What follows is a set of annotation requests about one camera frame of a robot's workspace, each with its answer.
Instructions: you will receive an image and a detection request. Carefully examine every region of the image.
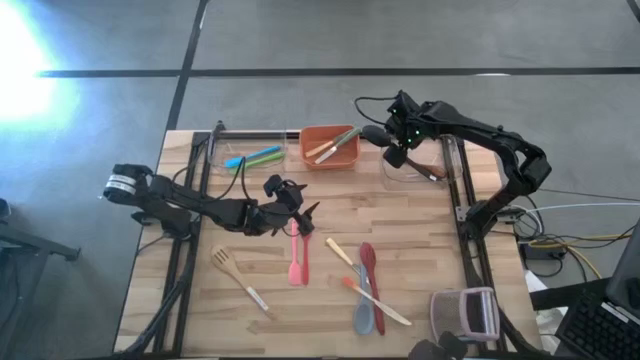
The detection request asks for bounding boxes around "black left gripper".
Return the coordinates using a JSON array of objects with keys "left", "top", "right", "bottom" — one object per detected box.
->
[{"left": 244, "top": 181, "right": 321, "bottom": 237}]

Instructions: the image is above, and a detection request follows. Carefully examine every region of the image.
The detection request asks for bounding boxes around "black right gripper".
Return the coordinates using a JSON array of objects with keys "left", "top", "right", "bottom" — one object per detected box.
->
[{"left": 384, "top": 90, "right": 434, "bottom": 151}]

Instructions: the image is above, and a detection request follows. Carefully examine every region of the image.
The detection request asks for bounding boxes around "black ladle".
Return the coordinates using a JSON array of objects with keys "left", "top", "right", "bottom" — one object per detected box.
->
[{"left": 360, "top": 124, "right": 439, "bottom": 182}]

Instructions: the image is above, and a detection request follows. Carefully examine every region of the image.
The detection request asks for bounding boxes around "pale yellow handled knife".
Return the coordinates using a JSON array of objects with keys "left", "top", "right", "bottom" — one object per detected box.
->
[
  {"left": 325, "top": 237, "right": 362, "bottom": 275},
  {"left": 304, "top": 130, "right": 354, "bottom": 159}
]

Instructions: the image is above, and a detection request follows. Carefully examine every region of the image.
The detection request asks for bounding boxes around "green silicone spatula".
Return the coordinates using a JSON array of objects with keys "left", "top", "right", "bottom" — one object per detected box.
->
[{"left": 228, "top": 151, "right": 287, "bottom": 176}]

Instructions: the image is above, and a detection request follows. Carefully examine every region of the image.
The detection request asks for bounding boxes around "brown wooden handled utensil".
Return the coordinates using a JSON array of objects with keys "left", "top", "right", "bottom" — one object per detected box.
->
[{"left": 405, "top": 157, "right": 448, "bottom": 182}]

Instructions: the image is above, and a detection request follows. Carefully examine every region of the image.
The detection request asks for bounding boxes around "red silicone spatula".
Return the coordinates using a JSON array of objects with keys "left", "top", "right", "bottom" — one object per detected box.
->
[{"left": 300, "top": 230, "right": 313, "bottom": 287}]

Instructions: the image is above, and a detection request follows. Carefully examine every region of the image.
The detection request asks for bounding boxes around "sky blue silicone spatula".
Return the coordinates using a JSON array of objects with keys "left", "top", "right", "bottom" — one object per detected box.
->
[{"left": 224, "top": 145, "right": 283, "bottom": 169}]

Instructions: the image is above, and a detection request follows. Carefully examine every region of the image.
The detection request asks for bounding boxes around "pink silicone spatula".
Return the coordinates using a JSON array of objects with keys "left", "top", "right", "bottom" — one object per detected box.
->
[{"left": 287, "top": 219, "right": 303, "bottom": 287}]

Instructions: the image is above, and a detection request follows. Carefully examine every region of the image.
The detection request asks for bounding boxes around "red slotted silicone spoon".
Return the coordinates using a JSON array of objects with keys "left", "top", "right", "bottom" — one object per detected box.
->
[{"left": 359, "top": 241, "right": 387, "bottom": 337}]

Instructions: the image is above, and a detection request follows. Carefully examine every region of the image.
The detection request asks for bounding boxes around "wooden slotted spoon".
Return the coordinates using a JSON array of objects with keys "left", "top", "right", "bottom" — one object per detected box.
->
[{"left": 210, "top": 244, "right": 279, "bottom": 321}]

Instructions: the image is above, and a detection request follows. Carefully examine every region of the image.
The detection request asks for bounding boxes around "orange handled knife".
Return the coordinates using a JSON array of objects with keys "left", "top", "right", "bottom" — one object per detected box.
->
[{"left": 341, "top": 276, "right": 413, "bottom": 327}]

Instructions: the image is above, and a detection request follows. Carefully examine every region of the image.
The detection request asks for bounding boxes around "grey-blue silicone spoon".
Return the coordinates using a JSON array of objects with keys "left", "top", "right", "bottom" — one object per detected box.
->
[{"left": 352, "top": 264, "right": 376, "bottom": 337}]

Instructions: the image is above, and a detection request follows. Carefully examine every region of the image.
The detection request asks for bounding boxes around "orange plastic bin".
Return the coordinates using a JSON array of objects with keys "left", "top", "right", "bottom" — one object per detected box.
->
[{"left": 299, "top": 124, "right": 362, "bottom": 171}]

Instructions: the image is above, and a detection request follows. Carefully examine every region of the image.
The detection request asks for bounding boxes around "clear plastic bin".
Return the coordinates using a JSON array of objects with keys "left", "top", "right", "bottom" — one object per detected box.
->
[
  {"left": 378, "top": 130, "right": 460, "bottom": 191},
  {"left": 207, "top": 130, "right": 289, "bottom": 177}
]

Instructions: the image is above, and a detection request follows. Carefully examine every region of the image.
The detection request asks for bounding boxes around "black power adapter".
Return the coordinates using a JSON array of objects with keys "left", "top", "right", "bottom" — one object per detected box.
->
[{"left": 518, "top": 241, "right": 556, "bottom": 262}]

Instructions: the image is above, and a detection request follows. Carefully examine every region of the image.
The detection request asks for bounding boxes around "white paper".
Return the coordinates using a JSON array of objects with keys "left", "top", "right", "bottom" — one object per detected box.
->
[{"left": 524, "top": 269, "right": 569, "bottom": 354}]

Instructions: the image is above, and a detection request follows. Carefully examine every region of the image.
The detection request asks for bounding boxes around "black laptop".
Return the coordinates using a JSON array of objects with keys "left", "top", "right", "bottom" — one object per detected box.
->
[{"left": 554, "top": 217, "right": 640, "bottom": 360}]

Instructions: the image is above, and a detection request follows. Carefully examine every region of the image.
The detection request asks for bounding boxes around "dark grey chair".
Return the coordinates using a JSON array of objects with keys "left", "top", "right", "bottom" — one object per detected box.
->
[{"left": 0, "top": 197, "right": 84, "bottom": 360}]

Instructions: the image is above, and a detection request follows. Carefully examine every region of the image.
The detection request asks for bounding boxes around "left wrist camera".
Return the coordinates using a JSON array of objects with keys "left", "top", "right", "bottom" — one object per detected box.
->
[{"left": 263, "top": 173, "right": 285, "bottom": 198}]

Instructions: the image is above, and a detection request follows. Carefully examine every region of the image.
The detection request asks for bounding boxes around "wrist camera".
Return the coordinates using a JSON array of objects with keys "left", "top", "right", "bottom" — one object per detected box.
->
[
  {"left": 263, "top": 173, "right": 285, "bottom": 198},
  {"left": 382, "top": 144, "right": 409, "bottom": 169}
]

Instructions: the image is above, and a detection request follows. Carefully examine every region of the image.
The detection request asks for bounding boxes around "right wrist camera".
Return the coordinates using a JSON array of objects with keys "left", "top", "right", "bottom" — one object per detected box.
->
[{"left": 382, "top": 144, "right": 409, "bottom": 169}]

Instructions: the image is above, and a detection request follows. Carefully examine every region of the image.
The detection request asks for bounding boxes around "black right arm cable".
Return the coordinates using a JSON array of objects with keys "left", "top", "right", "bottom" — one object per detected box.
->
[{"left": 353, "top": 95, "right": 399, "bottom": 126}]

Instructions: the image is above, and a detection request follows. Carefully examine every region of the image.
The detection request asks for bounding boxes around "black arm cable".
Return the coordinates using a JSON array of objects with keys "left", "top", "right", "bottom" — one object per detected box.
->
[
  {"left": 353, "top": 95, "right": 399, "bottom": 126},
  {"left": 172, "top": 142, "right": 254, "bottom": 204}
]

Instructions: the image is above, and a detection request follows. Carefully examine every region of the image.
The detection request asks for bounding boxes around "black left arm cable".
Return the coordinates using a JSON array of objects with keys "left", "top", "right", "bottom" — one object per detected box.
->
[{"left": 172, "top": 142, "right": 254, "bottom": 204}]

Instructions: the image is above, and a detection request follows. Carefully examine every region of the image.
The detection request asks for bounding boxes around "black metal table frame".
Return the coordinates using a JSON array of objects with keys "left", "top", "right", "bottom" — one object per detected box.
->
[{"left": 152, "top": 129, "right": 539, "bottom": 357}]

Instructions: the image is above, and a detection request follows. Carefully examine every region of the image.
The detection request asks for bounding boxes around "black cable bundle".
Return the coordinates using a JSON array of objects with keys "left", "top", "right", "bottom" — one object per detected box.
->
[{"left": 117, "top": 272, "right": 189, "bottom": 357}]

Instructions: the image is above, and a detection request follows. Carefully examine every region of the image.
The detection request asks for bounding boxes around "yellow cable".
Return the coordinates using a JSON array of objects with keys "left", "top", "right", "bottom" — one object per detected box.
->
[{"left": 528, "top": 230, "right": 640, "bottom": 281}]

